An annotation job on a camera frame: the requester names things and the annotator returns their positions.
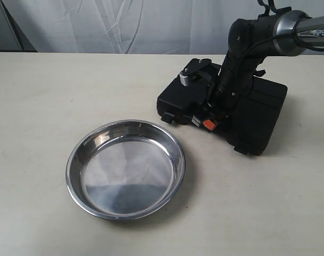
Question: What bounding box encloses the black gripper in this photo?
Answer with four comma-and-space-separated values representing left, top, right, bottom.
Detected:
192, 77, 251, 131

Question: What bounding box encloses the black plastic tool case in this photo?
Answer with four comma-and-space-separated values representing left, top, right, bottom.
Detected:
156, 58, 288, 156

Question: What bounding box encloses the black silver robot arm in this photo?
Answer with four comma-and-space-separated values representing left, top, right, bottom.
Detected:
192, 10, 324, 127

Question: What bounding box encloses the round steel bowl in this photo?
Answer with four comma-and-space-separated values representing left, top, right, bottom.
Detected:
65, 119, 186, 221

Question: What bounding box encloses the white backdrop curtain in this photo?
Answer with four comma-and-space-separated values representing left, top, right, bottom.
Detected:
1, 0, 324, 54

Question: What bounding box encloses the black wrist camera with silver lens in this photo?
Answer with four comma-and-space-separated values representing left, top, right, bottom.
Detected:
178, 58, 221, 100

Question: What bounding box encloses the dark vertical frame post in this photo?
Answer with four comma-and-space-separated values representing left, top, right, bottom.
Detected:
0, 1, 37, 52

